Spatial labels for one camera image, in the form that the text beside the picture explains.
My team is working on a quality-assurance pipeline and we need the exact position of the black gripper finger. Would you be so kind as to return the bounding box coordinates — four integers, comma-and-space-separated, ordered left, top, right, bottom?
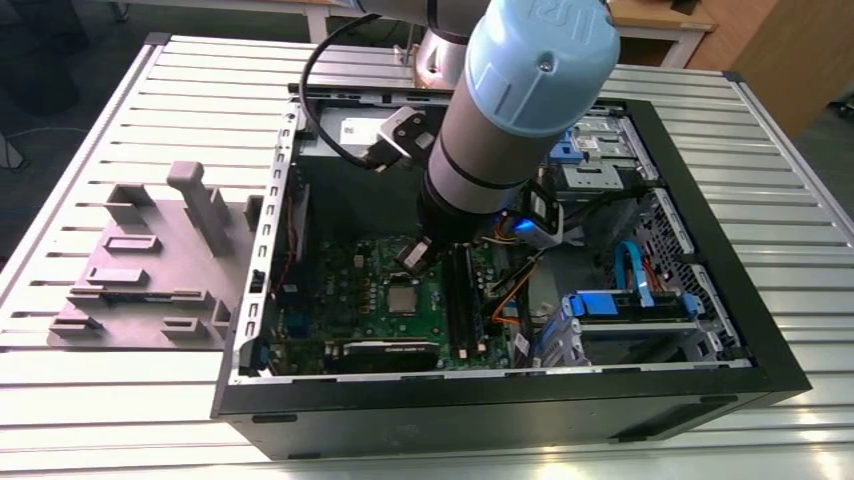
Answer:
397, 238, 446, 275

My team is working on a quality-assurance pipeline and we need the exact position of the silver CPU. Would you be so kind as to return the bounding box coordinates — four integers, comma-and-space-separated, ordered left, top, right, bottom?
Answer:
386, 286, 422, 315

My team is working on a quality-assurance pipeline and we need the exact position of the CPU socket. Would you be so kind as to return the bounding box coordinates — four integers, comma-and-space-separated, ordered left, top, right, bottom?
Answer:
381, 277, 428, 319

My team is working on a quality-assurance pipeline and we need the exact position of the green motherboard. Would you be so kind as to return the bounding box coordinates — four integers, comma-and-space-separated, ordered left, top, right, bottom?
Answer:
277, 238, 516, 374

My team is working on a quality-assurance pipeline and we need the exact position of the grey power supply unit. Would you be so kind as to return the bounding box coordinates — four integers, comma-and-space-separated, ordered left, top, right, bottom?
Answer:
297, 107, 442, 236

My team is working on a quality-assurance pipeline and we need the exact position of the black graphics card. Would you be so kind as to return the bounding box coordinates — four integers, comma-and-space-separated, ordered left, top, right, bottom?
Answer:
323, 339, 442, 374

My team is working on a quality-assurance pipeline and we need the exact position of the blue plastic drive latch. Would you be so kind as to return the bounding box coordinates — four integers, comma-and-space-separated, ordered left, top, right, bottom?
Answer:
546, 127, 584, 164

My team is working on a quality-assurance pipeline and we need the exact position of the metal optical drive cage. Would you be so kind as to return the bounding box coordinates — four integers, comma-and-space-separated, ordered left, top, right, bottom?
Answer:
537, 102, 660, 201

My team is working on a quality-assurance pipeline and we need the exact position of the hard disk in blue carrier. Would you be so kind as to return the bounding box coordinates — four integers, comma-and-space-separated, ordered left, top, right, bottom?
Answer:
564, 290, 700, 326

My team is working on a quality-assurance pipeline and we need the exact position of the black PC case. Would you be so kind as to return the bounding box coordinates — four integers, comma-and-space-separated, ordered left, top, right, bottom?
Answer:
210, 82, 815, 461

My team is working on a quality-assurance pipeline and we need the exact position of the metal disk bay cage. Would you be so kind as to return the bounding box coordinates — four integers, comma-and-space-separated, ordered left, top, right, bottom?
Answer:
530, 292, 741, 369

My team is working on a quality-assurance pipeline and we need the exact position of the grey parts rack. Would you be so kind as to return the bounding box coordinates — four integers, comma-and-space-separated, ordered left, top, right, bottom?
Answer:
46, 160, 269, 351

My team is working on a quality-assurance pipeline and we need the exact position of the wooden cabinet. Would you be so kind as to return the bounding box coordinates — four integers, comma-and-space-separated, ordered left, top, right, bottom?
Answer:
690, 0, 854, 139

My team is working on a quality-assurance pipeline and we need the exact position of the orange data wire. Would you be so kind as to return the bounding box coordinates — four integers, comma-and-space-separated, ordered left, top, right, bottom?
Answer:
492, 294, 533, 326

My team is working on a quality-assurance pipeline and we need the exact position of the black camera cable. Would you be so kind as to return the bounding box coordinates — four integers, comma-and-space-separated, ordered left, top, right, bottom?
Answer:
299, 12, 410, 175

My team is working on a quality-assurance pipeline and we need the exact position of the black cable bundle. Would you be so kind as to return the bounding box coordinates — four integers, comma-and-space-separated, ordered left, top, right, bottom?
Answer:
490, 188, 642, 301

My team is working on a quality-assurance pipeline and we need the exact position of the blue data wire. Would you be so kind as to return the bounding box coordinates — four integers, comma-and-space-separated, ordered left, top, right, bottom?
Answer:
614, 241, 660, 309

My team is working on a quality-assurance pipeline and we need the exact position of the wooden desk white frame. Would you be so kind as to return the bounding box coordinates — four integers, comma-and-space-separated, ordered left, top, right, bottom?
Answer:
610, 0, 721, 69

